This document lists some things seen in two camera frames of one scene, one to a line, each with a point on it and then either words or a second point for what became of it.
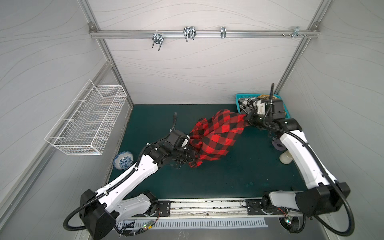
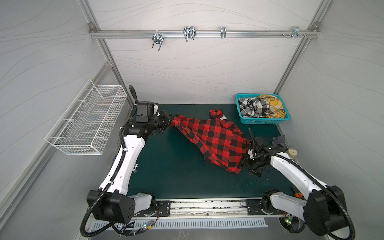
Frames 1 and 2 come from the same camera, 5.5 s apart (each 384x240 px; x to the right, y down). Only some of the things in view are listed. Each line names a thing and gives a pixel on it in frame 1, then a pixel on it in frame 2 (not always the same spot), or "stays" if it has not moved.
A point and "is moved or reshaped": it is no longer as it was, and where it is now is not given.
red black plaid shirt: (214, 137) is moved or reshaped
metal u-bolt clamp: (189, 32) stays
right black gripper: (250, 117) -> (249, 160)
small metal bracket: (223, 32) stays
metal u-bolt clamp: (157, 38) stays
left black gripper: (191, 155) -> (165, 118)
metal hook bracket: (296, 32) stays
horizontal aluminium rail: (204, 33) stays
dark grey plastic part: (278, 145) stays
